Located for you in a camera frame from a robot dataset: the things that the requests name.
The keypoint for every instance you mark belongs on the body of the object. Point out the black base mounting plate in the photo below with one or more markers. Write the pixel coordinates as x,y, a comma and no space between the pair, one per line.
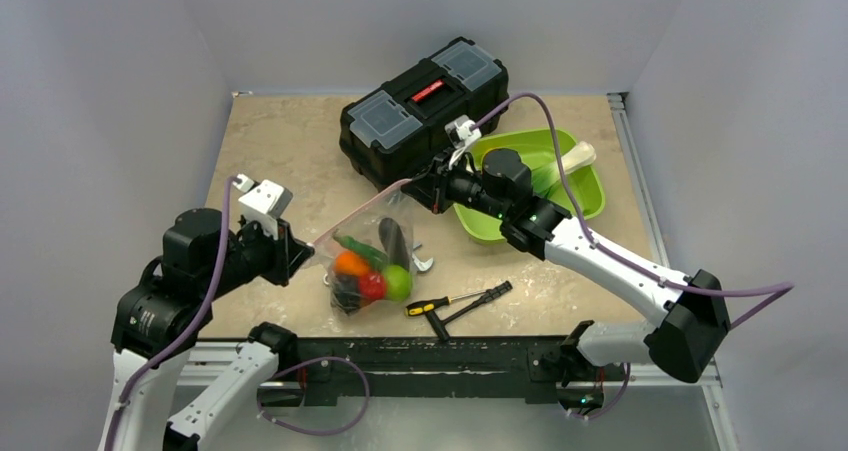
535,369

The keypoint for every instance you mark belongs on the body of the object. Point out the yellow black screwdriver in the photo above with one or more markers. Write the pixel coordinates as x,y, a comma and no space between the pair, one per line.
420,307

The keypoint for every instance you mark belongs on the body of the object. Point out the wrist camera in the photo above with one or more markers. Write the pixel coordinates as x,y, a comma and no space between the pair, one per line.
262,202
463,133

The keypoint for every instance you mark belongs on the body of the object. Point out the toy orange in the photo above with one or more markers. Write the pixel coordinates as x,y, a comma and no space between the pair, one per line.
351,264

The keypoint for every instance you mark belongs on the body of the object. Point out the toy green bean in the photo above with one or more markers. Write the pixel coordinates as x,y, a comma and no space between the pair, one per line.
375,257

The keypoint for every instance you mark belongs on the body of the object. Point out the toy black grapes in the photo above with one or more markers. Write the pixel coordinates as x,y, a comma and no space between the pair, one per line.
346,296

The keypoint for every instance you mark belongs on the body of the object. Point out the clear zip top bag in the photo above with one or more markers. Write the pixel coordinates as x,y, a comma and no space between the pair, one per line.
362,224

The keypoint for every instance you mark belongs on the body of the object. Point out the toy bok choy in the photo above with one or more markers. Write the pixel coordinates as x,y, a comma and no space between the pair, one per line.
546,177

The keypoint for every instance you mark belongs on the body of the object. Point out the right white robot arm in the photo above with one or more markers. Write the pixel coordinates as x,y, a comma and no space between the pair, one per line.
685,318

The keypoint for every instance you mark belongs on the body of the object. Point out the black plastic toolbox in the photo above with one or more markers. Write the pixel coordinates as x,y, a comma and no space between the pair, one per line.
395,131

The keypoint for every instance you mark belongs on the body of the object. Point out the green plastic tray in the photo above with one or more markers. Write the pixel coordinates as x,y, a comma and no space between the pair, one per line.
535,149

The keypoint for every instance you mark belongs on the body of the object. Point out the red handled adjustable wrench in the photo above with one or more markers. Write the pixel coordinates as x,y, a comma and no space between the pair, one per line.
417,262

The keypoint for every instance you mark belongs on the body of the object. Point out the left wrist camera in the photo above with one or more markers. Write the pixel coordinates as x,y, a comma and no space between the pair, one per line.
262,202

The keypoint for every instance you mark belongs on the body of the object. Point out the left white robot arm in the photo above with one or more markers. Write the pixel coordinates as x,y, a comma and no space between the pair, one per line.
158,321

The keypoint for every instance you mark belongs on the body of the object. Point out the toy purple eggplant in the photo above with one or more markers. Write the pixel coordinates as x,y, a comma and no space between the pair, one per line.
394,242

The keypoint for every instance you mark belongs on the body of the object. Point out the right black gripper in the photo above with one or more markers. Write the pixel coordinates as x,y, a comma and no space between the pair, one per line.
431,184

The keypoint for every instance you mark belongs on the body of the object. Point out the toy green apple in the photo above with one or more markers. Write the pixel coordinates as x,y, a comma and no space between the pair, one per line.
399,283

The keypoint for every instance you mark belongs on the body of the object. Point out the black T-handle tool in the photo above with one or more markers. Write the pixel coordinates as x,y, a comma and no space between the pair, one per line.
439,325

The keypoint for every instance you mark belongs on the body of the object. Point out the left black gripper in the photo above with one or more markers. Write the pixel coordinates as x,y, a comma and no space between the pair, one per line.
286,252

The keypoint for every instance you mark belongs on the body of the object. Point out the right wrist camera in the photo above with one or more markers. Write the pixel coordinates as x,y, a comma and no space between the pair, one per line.
463,133

